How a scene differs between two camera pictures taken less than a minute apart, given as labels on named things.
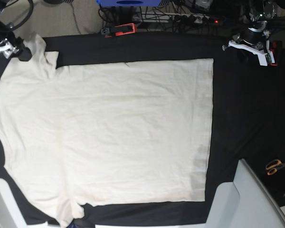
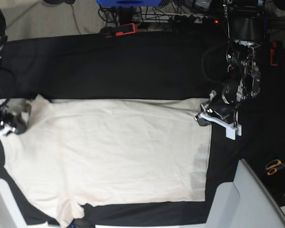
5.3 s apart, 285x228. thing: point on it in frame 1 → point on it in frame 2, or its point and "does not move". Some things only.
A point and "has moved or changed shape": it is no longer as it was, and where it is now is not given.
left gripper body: [25, 53] → [14, 118]
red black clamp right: [276, 50] does not move
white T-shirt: [103, 133] has moved or changed shape
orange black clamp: [117, 30] does not move
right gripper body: [243, 56] → [224, 106]
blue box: [128, 2] does not move
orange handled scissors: [272, 166] does not move
